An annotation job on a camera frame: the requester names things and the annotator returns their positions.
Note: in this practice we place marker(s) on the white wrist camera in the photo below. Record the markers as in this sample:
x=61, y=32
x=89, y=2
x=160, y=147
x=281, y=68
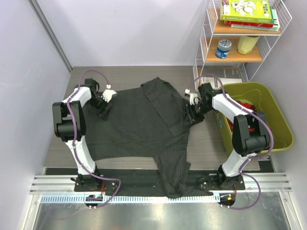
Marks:
x=108, y=94
x=193, y=97

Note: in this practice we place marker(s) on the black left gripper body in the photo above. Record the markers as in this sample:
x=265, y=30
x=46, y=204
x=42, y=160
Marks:
x=101, y=105

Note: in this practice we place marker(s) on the red book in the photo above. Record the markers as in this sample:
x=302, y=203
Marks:
x=265, y=25

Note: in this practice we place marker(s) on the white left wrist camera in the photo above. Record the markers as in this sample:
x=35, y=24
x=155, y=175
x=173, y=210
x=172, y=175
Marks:
x=108, y=94

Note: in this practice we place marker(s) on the aluminium extrusion rail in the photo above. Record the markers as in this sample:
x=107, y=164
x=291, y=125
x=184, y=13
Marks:
x=145, y=185

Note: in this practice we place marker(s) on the olive green plastic bin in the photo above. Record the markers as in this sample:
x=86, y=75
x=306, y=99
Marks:
x=261, y=97

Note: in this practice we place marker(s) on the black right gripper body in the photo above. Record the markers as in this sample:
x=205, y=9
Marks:
x=195, y=112

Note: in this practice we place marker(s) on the blue white tin can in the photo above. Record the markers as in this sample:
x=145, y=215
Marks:
x=223, y=48

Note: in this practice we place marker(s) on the white wire shelf rack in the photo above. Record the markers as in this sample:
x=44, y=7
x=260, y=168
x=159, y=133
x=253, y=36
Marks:
x=238, y=34

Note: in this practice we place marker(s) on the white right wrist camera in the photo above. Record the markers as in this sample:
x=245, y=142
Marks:
x=193, y=97

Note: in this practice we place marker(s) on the grey booklet with papers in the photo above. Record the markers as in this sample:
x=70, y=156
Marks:
x=227, y=75

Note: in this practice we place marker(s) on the grey pinstriped long sleeve shirt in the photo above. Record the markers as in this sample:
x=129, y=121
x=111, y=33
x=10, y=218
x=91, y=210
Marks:
x=148, y=121

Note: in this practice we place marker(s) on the green board game box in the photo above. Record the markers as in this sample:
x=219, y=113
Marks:
x=255, y=11

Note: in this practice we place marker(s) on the perforated cable duct strip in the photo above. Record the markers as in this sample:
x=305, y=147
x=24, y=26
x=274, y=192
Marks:
x=93, y=199

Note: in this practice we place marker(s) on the teal book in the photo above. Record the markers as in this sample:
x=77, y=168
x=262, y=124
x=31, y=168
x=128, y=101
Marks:
x=275, y=26

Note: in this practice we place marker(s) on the red black plaid shirt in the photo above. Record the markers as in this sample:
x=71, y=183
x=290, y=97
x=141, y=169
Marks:
x=247, y=107

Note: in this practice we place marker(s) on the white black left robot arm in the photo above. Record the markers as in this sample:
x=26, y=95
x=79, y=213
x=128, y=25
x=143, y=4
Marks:
x=70, y=126

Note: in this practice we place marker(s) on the pale yellow faceted vase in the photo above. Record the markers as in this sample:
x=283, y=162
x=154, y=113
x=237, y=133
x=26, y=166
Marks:
x=246, y=44

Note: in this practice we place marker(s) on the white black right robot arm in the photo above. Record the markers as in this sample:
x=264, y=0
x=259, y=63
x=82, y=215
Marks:
x=219, y=100

